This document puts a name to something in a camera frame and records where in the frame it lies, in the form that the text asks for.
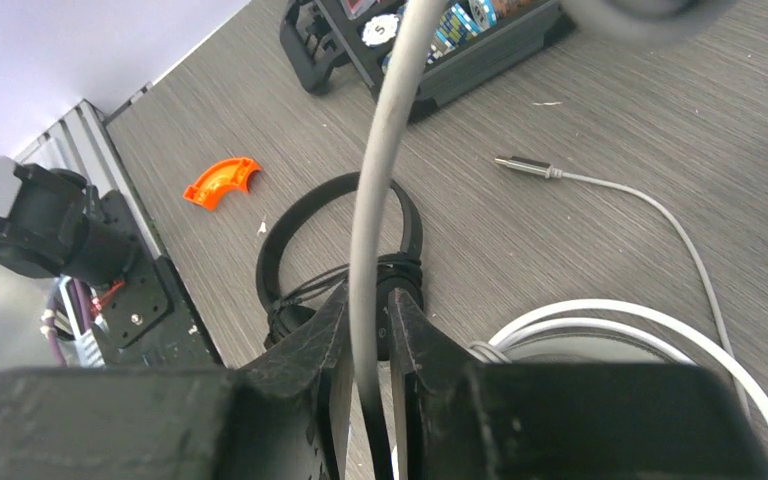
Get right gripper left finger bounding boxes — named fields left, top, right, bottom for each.
left=0, top=286, right=351, bottom=479

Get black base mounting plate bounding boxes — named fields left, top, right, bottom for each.
left=89, top=191, right=222, bottom=367

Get aluminium slotted rail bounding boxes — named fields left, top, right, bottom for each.
left=16, top=100, right=166, bottom=257

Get black poker chip case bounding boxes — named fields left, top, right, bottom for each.
left=279, top=0, right=575, bottom=121

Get orange curved plastic piece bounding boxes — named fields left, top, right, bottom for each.
left=182, top=157, right=262, bottom=211

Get black wired headphones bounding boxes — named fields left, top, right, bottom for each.
left=255, top=172, right=425, bottom=362

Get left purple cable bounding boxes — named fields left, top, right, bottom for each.
left=0, top=278, right=94, bottom=393

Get white grey headphones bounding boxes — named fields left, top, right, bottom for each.
left=467, top=299, right=768, bottom=429

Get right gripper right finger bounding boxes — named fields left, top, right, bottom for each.
left=390, top=294, right=768, bottom=479

